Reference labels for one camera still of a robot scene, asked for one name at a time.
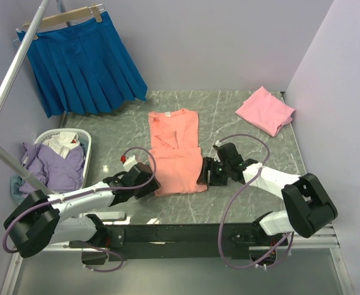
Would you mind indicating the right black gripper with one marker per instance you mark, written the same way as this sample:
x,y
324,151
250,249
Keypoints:
x,y
208,164

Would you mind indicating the blue pleated skirt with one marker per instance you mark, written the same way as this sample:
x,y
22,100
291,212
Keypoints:
x,y
84,69

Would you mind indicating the white clothes rack pole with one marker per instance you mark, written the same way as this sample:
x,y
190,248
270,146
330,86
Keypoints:
x,y
6,86

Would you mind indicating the salmon orange t shirt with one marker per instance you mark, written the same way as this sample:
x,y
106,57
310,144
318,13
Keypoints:
x,y
174,140

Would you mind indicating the folded pink t shirt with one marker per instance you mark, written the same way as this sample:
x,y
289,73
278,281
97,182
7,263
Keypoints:
x,y
266,112

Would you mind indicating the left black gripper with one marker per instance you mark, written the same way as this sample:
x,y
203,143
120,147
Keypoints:
x,y
151,186

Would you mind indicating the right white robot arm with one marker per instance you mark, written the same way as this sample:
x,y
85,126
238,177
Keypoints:
x,y
308,207

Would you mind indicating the lavender shirt in basket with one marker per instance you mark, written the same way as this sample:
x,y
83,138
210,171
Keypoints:
x,y
58,174

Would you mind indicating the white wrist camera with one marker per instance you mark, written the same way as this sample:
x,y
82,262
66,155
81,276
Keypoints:
x,y
128,161
219,144

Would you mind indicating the blue grey cloth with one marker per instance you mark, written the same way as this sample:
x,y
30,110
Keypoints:
x,y
16,182

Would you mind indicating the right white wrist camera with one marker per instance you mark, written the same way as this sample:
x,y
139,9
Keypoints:
x,y
219,144

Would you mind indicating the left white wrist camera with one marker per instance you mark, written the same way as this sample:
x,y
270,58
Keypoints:
x,y
128,161

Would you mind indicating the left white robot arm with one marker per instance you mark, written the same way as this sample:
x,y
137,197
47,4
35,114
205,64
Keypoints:
x,y
41,219

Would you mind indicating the black base beam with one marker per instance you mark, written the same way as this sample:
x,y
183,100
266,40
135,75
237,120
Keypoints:
x,y
155,241

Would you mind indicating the wooden clip hanger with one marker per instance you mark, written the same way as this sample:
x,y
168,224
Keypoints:
x,y
95,10

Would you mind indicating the white garment in basket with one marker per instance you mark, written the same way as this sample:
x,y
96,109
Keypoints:
x,y
63,143

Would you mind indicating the white laundry basket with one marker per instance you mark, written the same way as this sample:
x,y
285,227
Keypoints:
x,y
84,139

